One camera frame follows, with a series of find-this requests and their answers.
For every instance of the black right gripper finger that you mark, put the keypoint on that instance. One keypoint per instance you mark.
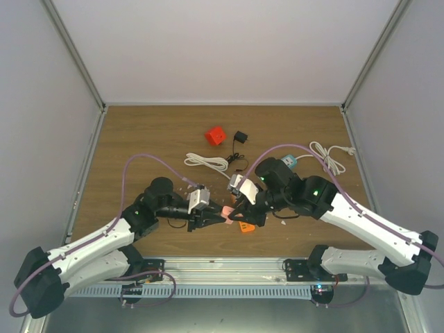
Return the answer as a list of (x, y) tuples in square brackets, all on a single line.
[(241, 218), (240, 207)]

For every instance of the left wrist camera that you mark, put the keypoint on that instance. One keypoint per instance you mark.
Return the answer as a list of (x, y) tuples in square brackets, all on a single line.
[(199, 199)]

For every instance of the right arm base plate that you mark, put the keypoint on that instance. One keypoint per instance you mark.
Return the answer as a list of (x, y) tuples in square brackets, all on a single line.
[(297, 270)]

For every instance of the pink charger plug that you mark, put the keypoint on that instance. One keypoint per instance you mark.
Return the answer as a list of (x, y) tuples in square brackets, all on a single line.
[(225, 212)]

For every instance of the slotted cable duct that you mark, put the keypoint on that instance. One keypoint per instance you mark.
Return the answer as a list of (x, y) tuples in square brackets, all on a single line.
[(199, 291)]

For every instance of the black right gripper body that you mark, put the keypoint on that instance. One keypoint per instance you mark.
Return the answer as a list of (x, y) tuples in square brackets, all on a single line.
[(260, 217)]

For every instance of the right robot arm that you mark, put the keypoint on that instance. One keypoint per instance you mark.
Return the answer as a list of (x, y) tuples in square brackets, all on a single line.
[(400, 257)]

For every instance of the red cube adapter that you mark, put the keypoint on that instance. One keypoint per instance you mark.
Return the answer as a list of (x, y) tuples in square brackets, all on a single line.
[(215, 136)]

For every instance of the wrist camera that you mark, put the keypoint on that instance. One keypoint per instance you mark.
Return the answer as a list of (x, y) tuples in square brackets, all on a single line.
[(240, 185), (199, 199)]

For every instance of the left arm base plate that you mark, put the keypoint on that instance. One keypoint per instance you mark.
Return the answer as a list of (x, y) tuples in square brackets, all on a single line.
[(150, 265)]

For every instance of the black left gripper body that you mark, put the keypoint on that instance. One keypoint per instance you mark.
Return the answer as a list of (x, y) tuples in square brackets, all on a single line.
[(195, 215)]

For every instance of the orange power strip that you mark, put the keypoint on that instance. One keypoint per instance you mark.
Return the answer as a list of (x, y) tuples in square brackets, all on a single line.
[(244, 227)]

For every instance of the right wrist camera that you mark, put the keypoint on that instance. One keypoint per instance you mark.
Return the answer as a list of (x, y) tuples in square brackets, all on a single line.
[(240, 185)]

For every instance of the aluminium front rail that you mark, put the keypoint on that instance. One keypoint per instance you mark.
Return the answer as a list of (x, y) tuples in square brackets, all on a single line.
[(268, 270)]

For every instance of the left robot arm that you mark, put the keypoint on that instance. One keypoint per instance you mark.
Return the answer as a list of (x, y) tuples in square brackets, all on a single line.
[(46, 278)]

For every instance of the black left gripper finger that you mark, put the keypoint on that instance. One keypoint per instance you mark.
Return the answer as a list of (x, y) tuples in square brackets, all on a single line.
[(210, 220), (214, 208)]

